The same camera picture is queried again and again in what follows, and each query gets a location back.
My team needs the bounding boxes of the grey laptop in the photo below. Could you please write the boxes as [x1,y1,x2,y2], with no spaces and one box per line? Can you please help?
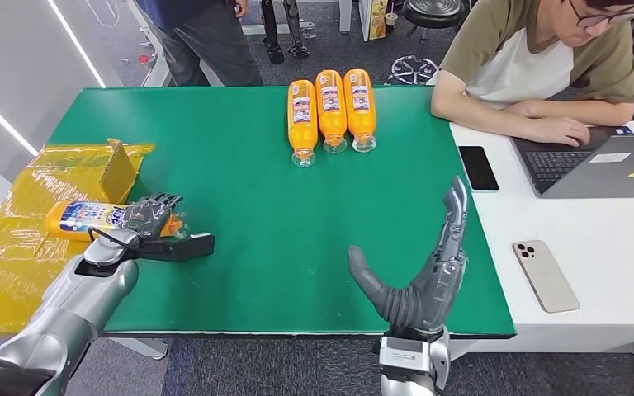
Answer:
[513,126,634,200]

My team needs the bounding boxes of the beige smartphone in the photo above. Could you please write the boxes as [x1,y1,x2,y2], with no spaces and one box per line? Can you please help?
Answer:
[512,239,581,314]

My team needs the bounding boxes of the orange juice bottle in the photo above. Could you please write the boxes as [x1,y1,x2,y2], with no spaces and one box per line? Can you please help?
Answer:
[343,68,377,153]
[315,69,348,154]
[287,79,319,168]
[45,200,188,243]

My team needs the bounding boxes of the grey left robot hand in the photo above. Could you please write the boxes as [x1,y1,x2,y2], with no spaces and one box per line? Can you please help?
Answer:
[117,192,185,242]

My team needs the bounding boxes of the black robot legs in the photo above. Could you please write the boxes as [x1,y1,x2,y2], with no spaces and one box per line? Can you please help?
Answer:
[259,0,311,65]

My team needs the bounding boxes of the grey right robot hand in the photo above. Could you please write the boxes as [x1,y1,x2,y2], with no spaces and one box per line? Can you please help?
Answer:
[348,176,470,336]

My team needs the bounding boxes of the standing person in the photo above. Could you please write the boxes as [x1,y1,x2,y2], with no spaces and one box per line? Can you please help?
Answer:
[135,0,264,87]

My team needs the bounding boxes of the orange printed carton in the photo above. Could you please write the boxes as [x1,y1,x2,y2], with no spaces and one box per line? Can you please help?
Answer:
[368,0,389,40]

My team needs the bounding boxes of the chrome stool base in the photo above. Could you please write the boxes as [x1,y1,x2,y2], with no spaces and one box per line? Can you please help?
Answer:
[388,54,439,86]

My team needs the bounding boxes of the black smartphone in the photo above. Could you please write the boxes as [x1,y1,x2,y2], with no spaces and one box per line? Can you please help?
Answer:
[457,145,501,192]

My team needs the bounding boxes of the seated person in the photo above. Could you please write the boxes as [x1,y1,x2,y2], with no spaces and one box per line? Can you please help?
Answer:
[430,0,634,148]

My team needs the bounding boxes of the black stool seat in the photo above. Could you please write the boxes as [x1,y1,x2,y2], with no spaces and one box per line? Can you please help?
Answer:
[401,0,466,28]

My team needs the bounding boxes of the green table mat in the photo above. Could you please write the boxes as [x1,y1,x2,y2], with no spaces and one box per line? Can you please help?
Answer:
[47,86,517,339]

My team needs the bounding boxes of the yellow film-wrapped cardboard box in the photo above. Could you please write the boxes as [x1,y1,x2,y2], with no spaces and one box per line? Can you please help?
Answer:
[0,138,156,337]

